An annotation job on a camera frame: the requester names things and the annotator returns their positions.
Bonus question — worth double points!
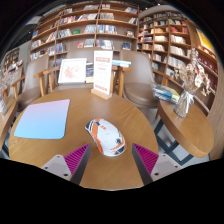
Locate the white framed floral picture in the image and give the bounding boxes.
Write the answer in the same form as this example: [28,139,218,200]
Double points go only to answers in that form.
[57,57,88,85]

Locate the distant wooden shelf unit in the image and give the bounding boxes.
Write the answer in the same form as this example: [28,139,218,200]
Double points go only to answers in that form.
[3,46,21,73]

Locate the colourful stack of books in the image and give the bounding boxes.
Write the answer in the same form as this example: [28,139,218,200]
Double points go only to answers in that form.
[152,83,182,104]

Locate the round wooden side table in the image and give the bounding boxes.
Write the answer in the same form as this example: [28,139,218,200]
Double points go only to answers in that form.
[0,98,18,151]
[154,96,215,159]

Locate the large wooden bookshelf unit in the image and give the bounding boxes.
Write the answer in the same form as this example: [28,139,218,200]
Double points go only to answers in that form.
[29,1,140,68]

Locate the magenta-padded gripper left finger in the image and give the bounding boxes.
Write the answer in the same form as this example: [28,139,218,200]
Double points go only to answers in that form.
[41,143,92,186]

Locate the white sign in wooden base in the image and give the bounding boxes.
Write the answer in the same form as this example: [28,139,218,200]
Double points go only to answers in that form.
[90,49,114,100]

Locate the white and orange computer mouse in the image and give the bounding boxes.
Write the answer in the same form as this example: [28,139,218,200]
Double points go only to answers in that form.
[84,118,128,157]

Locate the pastel blue-pink mouse pad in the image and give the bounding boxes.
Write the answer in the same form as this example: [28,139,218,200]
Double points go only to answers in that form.
[13,98,71,140]

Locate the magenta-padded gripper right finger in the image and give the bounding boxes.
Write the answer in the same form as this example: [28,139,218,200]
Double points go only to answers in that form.
[131,142,183,186]

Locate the dark blue book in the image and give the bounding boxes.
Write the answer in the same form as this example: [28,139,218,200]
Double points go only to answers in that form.
[85,63,95,84]

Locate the light blue book stack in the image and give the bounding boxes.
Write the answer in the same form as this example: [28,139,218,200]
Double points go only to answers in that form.
[111,59,132,69]

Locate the glass vase with dried flowers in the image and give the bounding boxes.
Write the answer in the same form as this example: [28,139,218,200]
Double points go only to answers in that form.
[173,48,211,118]
[0,68,18,116]

